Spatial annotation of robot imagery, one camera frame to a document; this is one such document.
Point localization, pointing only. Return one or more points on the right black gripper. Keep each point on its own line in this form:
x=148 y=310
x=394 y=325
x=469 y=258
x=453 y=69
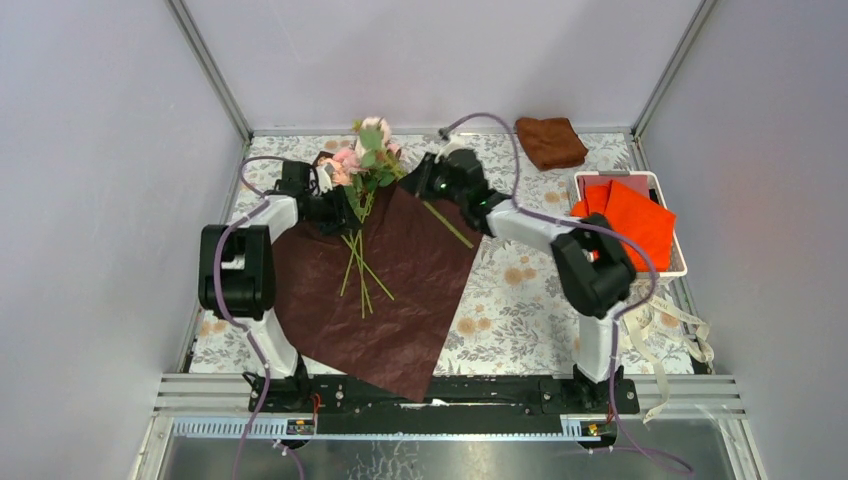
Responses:
x=417 y=182

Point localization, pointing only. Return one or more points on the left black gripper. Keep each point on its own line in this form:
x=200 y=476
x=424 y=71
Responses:
x=341 y=215

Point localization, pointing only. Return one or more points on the pink fake flower bouquet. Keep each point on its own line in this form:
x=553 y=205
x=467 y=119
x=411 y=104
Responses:
x=361 y=192

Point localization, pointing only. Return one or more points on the dark red wrapping paper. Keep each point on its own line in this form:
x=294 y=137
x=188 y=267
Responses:
x=386 y=324

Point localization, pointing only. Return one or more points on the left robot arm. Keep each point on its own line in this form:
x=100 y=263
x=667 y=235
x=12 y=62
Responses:
x=237 y=277

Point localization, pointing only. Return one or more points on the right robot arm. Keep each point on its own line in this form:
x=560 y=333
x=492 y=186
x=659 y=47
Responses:
x=594 y=270

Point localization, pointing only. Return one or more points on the brown folded cloth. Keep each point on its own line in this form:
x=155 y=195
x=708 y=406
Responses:
x=550 y=143

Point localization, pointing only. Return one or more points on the floral tablecloth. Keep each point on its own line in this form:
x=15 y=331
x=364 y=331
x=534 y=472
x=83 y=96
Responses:
x=512 y=318

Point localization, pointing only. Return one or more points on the white plastic basket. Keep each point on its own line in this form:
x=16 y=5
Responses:
x=678 y=267

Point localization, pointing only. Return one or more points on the dark red paper in basket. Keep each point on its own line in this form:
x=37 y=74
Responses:
x=638 y=183

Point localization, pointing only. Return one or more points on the orange cloth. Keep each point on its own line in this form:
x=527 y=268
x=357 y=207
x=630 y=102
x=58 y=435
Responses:
x=638 y=218

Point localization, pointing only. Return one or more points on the cream printed ribbon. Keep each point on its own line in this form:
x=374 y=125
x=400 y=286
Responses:
x=662 y=318

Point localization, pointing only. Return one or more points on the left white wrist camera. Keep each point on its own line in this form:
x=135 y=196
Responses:
x=325 y=172

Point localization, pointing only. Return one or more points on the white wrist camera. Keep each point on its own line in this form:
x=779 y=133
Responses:
x=325 y=172
x=450 y=143

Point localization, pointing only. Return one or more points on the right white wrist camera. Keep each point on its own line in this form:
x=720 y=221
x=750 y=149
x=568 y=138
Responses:
x=450 y=143

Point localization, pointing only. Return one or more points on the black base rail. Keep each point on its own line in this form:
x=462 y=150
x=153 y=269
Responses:
x=453 y=405

